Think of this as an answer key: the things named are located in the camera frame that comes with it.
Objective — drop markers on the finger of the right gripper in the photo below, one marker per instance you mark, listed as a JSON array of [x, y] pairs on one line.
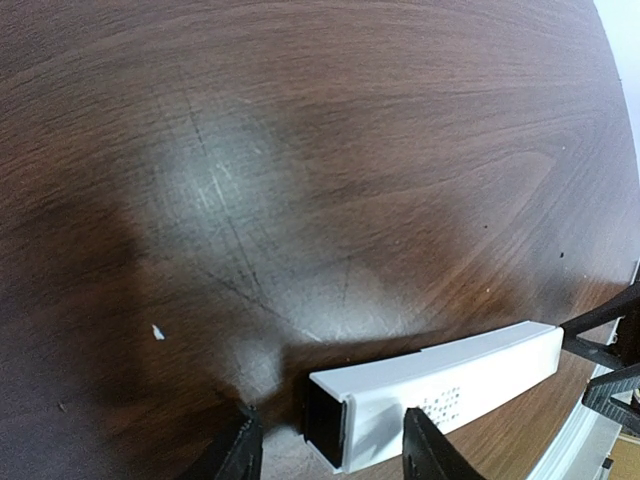
[[624, 303], [600, 396]]

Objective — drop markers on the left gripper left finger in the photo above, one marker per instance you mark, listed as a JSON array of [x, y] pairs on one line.
[[235, 453]]

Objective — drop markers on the white remote control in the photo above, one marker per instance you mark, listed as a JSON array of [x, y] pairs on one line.
[[354, 414]]

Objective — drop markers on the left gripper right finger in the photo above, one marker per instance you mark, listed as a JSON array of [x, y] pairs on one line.
[[428, 455]]

